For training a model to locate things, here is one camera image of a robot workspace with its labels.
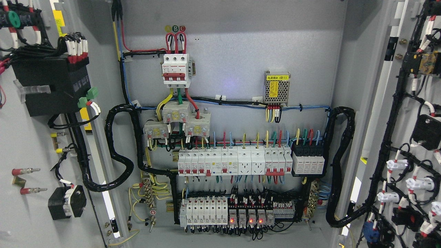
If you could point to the relay row with red leds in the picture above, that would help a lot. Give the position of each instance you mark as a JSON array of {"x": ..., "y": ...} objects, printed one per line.
[{"x": 241, "y": 218}]

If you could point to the grey current transformer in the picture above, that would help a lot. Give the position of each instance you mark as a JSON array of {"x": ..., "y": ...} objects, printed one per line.
[
  {"x": 198, "y": 127},
  {"x": 156, "y": 130},
  {"x": 175, "y": 112}
]

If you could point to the lower white breaker row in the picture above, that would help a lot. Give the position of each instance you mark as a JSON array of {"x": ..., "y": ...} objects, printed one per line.
[{"x": 203, "y": 212}]

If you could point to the black surge protector block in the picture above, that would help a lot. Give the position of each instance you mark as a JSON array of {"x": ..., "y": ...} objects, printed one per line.
[{"x": 308, "y": 160}]

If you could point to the white socket breaker row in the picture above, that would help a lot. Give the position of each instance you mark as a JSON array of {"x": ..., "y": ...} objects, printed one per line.
[{"x": 233, "y": 161}]

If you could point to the grey current transformer left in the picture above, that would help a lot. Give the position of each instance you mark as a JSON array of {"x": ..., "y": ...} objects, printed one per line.
[{"x": 156, "y": 130}]

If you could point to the metal mesh power supply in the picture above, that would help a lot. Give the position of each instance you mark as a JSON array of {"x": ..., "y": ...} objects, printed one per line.
[{"x": 276, "y": 87}]

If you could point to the grey current transformer top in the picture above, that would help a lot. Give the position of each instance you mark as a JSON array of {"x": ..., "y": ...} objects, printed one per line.
[{"x": 175, "y": 112}]

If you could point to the grey cabinet door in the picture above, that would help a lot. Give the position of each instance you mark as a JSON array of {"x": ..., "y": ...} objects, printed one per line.
[
  {"x": 27, "y": 153},
  {"x": 388, "y": 190}
]

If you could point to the grey current transformer right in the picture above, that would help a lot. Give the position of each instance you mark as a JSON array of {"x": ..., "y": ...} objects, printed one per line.
[{"x": 198, "y": 127}]

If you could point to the black digital power meter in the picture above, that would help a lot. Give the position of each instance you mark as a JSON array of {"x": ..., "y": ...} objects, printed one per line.
[{"x": 52, "y": 86}]

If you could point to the red white main breaker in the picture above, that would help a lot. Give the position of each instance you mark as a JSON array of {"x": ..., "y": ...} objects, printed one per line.
[{"x": 177, "y": 70}]

